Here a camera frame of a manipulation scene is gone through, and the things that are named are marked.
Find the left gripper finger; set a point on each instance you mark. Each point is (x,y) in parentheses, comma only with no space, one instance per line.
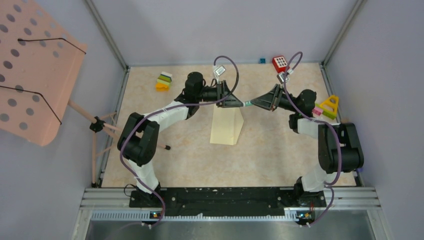
(230,91)
(232,102)

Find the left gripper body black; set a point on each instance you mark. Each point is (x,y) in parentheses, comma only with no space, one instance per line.
(220,100)

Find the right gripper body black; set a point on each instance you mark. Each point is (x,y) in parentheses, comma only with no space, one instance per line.
(282,100)

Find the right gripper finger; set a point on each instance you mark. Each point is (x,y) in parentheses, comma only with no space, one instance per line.
(264,102)
(273,93)

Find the glue stick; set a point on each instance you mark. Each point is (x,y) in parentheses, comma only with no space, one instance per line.
(247,104)

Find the yellow envelope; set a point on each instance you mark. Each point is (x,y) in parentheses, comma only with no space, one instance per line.
(226,125)

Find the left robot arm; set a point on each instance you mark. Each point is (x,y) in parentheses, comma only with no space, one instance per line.
(138,141)

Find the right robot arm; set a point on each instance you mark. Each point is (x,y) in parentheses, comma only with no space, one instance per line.
(339,148)

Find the red toy block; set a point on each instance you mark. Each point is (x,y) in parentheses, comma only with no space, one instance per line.
(280,63)

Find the pink small block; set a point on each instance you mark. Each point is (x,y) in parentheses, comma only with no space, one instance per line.
(317,111)

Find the yellow green toy block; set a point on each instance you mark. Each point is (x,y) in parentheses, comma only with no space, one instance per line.
(330,107)

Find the stacked colourful toy blocks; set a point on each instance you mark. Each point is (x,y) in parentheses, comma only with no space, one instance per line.
(163,82)

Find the pink perforated music stand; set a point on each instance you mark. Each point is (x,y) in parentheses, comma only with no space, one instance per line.
(39,65)

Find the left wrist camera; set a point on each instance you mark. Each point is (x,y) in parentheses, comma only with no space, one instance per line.
(218,71)

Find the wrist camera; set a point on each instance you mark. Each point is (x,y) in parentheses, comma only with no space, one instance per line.
(218,71)
(284,77)

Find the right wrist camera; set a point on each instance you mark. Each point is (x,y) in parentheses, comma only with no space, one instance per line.
(284,77)

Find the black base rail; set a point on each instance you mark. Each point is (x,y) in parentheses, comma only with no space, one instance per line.
(225,204)

